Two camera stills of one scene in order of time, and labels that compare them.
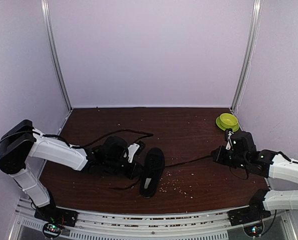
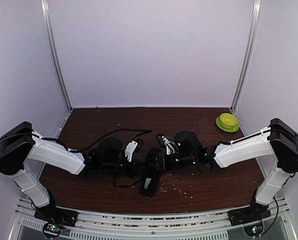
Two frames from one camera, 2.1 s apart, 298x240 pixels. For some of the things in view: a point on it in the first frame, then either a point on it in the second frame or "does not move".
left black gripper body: x=112 y=165 does not move
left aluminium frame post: x=45 y=7 does not move
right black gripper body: x=236 y=160 → x=189 y=160
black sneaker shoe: x=152 y=169 does not move
